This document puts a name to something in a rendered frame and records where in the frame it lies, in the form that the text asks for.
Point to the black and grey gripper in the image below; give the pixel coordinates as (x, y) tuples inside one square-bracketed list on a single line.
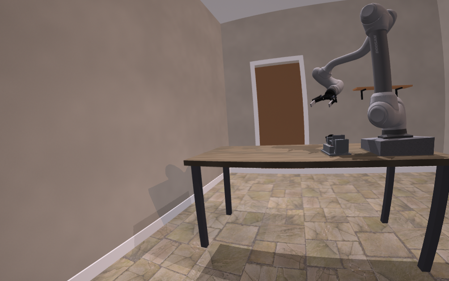
[(329, 95)]

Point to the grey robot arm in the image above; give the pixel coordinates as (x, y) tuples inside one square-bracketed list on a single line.
[(386, 110)]

